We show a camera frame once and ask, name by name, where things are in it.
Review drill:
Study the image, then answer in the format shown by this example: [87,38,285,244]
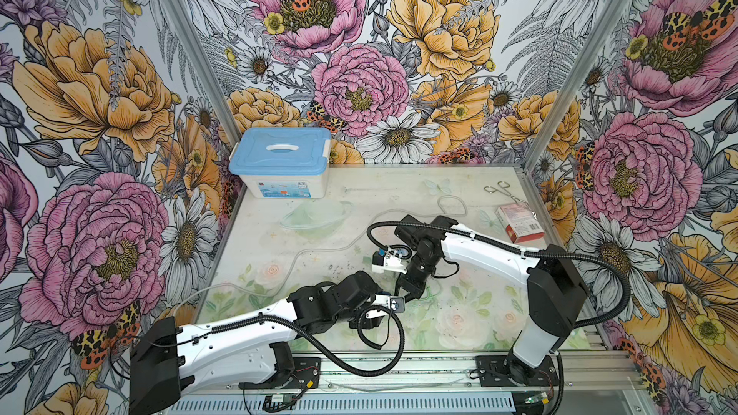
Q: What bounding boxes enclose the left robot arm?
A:
[128,271,401,414]

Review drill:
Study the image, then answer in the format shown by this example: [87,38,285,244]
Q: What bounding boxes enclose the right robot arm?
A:
[374,215,588,385]

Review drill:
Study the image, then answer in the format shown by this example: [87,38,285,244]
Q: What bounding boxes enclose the metal surgical scissors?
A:
[484,181,521,204]

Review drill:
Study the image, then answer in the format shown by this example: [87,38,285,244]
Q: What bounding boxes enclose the red white medicine box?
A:
[496,203,545,243]

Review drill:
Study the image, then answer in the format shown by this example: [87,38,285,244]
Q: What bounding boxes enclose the blue lid storage box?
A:
[229,127,332,199]

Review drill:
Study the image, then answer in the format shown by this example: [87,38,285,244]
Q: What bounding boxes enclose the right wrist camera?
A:
[372,246,411,274]

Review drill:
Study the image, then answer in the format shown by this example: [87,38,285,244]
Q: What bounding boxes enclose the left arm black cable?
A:
[209,304,407,378]

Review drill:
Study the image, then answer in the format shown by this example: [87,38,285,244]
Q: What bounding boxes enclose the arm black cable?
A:
[366,220,632,330]
[209,304,407,378]

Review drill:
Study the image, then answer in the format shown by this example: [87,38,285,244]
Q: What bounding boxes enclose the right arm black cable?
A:
[366,220,632,330]

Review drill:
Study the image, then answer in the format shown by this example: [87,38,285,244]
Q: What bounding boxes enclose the aluminium front rail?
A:
[166,351,658,414]

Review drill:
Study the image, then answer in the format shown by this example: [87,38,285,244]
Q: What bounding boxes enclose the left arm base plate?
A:
[237,355,322,391]

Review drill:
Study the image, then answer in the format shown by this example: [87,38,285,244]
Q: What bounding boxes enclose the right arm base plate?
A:
[471,355,559,388]

